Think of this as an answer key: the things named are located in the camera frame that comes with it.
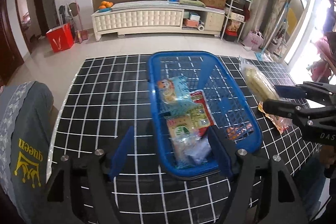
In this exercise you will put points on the white blue box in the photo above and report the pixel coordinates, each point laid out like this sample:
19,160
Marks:
194,16

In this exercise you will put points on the pile of oranges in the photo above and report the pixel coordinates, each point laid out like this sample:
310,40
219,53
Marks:
105,5

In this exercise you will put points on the orange box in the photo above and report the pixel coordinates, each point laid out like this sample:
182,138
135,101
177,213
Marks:
189,22

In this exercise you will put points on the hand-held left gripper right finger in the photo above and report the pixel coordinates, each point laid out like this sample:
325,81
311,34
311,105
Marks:
216,145

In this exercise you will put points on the green folded mat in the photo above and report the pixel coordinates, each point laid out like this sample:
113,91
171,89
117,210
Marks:
193,2

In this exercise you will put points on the dark wooden door frame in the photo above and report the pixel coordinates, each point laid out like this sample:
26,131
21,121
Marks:
8,50

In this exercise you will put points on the bagged yellow bread roll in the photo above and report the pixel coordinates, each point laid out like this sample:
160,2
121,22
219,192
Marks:
258,82

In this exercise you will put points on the light blue snack packet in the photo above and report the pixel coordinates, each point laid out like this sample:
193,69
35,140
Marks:
178,87

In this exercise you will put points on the red paper bag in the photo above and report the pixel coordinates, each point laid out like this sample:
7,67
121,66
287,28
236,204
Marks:
60,37

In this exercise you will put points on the white tv cabinet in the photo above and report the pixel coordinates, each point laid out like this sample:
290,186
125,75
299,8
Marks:
136,19

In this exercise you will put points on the green cracker packet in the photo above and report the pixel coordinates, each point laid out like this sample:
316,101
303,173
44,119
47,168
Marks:
181,130

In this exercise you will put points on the red dustpan with broom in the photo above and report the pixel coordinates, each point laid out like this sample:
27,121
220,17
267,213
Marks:
80,35

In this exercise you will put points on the blue mop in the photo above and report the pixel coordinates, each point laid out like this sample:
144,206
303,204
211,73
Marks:
260,55

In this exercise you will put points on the clear snack packet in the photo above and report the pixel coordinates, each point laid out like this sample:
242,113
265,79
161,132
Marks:
197,153

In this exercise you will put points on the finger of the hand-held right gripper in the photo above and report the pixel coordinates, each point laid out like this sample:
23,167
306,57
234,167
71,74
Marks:
287,91
278,106

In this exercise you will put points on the red snack packet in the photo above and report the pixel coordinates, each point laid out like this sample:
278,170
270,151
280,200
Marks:
202,106

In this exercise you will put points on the black white checkered tablecloth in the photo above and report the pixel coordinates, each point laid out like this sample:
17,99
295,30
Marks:
105,87

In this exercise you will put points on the blue plastic basket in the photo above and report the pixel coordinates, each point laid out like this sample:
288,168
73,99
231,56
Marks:
155,98

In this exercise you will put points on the pink bag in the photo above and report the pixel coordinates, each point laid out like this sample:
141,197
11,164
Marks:
253,40

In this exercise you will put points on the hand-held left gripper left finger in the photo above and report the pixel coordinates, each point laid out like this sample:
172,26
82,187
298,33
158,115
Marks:
122,153

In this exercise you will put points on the white paper roll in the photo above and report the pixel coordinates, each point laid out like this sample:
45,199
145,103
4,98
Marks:
201,27

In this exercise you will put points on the person's right hand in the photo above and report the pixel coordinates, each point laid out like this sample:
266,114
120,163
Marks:
325,158

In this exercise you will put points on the white metal shelf rack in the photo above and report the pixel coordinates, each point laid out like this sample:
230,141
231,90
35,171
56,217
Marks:
236,14

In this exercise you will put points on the pink clothing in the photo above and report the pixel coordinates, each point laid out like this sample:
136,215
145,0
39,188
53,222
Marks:
321,66

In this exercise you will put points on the arched standing mirror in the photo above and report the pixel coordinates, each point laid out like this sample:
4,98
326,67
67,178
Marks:
296,22

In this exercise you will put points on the orange snack packet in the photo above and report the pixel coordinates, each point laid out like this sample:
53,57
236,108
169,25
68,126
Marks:
237,132

